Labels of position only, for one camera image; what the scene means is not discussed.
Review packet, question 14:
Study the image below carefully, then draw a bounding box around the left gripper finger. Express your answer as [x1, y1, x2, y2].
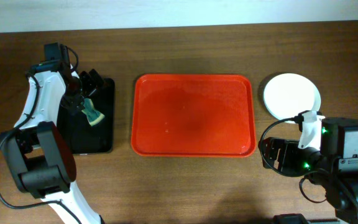
[79, 71, 97, 97]
[89, 69, 104, 88]

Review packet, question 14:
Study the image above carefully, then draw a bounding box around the yellow green sponge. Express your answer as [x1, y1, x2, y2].
[81, 98, 105, 126]

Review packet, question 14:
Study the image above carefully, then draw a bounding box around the white plate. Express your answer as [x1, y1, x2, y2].
[262, 73, 321, 120]

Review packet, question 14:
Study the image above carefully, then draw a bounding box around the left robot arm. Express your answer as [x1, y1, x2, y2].
[0, 42, 104, 223]

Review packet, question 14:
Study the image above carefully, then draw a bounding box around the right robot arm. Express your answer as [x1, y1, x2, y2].
[258, 111, 358, 223]

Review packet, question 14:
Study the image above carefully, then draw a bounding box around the black tray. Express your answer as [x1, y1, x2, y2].
[57, 78, 115, 154]

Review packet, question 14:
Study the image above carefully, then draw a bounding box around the red plastic tray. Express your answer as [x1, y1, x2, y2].
[131, 73, 257, 157]

